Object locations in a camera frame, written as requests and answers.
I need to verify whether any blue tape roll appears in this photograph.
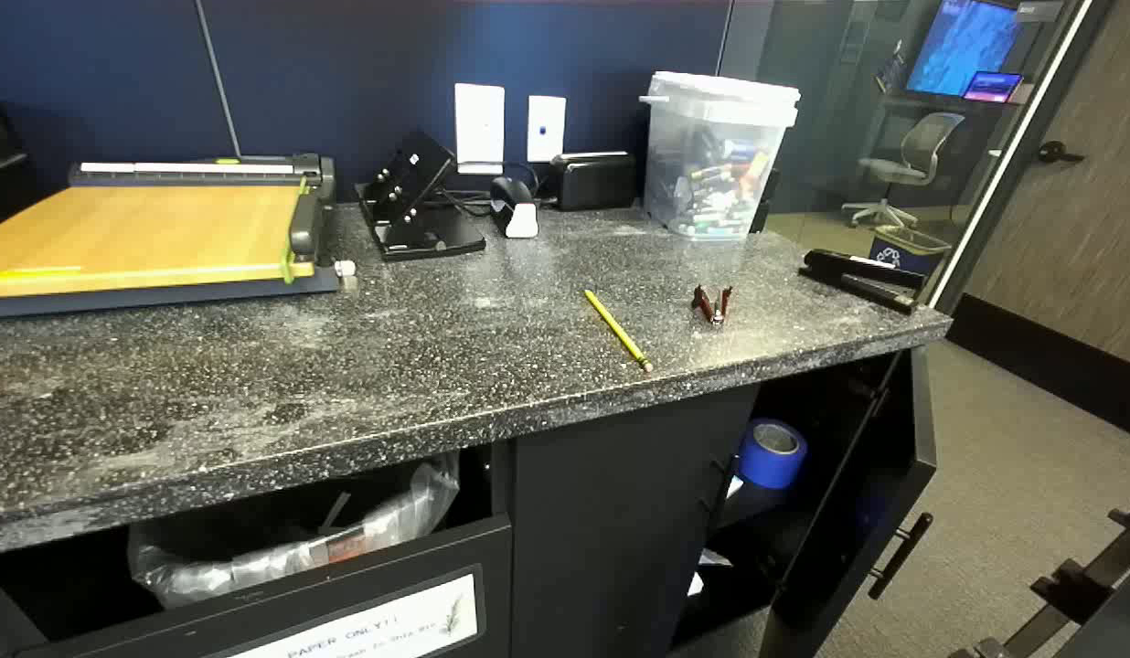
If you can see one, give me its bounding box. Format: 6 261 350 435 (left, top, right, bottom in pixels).
730 418 813 496

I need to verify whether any black object at wall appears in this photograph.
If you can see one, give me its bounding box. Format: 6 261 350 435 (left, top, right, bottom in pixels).
0 98 42 237

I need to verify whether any dark lever door handle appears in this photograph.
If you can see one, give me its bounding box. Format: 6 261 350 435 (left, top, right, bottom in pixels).
1030 135 1090 169

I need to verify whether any blue computer monitor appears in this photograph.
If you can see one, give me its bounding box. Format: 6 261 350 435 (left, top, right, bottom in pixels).
902 0 1030 107

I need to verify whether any small brown binder clip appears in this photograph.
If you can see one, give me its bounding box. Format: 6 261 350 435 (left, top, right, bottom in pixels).
687 282 738 333

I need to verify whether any small white wall plate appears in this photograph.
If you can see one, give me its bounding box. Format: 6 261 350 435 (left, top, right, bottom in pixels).
524 92 571 169

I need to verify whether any silver glass door frame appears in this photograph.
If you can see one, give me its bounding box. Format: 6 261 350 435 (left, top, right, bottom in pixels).
924 0 1119 318

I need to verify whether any black cabinet door with handle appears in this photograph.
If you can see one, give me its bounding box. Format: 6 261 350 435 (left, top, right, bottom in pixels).
752 344 942 658

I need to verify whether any black desktop box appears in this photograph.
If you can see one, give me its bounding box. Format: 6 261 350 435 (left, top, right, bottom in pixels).
545 146 641 215

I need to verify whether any clear plastic lidded bucket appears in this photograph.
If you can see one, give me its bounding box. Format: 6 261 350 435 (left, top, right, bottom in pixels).
635 65 803 245

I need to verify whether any black white tape dispenser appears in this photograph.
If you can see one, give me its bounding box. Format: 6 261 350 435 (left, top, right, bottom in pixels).
485 172 545 243

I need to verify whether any wooden paper cutter board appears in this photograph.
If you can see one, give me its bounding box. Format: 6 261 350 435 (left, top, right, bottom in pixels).
0 150 348 325

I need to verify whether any black trash drawer front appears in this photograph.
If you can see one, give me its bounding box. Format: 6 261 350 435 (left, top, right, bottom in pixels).
0 516 514 658

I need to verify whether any white paper label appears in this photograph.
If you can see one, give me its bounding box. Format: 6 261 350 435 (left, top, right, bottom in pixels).
222 572 485 658

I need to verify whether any black bar door handle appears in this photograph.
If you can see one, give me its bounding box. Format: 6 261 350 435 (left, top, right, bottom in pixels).
862 508 935 603

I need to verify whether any black metal frame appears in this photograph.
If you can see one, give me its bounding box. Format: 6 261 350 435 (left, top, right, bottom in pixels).
948 489 1130 658

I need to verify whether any tall white wall plate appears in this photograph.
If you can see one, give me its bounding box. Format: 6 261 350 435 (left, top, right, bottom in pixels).
450 79 507 178

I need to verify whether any clear plastic trash bag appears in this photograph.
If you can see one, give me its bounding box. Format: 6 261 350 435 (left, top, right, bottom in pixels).
125 453 469 614

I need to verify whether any yellow pencil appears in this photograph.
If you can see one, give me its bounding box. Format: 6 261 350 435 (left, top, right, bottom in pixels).
578 284 654 375

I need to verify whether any thin grey wall cable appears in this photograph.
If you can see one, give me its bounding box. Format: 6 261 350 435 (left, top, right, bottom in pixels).
190 0 250 165

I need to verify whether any grey office chair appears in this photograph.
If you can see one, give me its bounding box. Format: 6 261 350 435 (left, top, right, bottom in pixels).
837 111 968 237

